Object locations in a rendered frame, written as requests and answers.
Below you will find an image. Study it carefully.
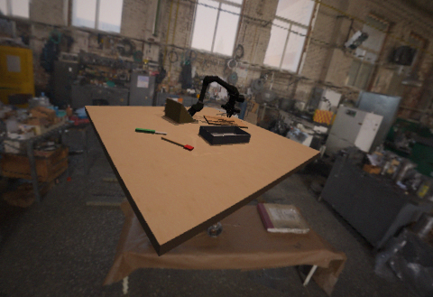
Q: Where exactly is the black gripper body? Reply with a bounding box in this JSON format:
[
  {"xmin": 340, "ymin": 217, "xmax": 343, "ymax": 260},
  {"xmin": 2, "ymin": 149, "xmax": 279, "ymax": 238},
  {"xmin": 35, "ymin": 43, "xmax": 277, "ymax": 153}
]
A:
[{"xmin": 228, "ymin": 100, "xmax": 240, "ymax": 113}]

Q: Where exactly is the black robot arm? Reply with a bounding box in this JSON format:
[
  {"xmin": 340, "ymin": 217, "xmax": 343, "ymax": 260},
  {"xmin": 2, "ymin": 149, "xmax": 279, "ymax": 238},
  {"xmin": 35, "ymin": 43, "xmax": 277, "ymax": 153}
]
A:
[{"xmin": 188, "ymin": 75, "xmax": 244, "ymax": 116}]

